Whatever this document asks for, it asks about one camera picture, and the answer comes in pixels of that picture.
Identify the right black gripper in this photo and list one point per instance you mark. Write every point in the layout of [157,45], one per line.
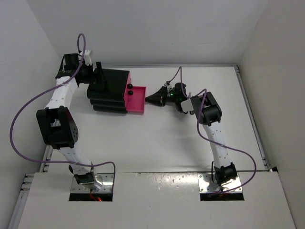
[160,98]

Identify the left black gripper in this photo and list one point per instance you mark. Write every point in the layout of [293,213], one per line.
[97,78]

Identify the black drawer cabinet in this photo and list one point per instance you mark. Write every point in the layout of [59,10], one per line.
[112,98]

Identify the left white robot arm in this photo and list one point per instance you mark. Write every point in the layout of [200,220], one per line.
[57,126]

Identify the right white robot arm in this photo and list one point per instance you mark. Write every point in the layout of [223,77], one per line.
[208,115]

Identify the pink top drawer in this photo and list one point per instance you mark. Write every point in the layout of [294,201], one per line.
[129,84]

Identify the pink middle drawer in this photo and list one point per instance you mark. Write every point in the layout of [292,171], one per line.
[127,93]

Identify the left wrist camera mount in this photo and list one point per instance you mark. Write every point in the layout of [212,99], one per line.
[87,57]

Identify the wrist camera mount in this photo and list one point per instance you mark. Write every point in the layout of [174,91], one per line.
[187,106]
[87,57]

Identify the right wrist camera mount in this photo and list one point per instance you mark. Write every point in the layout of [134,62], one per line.
[187,106]

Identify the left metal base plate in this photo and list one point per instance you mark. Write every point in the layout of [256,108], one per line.
[103,185]

